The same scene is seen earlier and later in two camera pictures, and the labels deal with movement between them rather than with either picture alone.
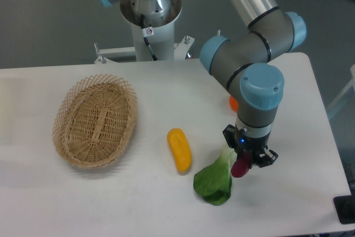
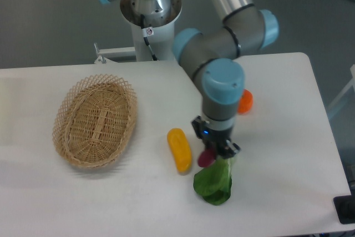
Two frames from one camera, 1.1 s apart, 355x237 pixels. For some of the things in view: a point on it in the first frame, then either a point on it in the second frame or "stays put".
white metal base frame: x=181 y=49 stays put
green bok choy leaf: x=213 y=182 stays put
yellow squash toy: x=179 y=144 stays put
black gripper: x=247 y=146 → x=217 y=141
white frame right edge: x=351 y=83 stays put
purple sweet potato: x=240 y=167 → x=206 y=158
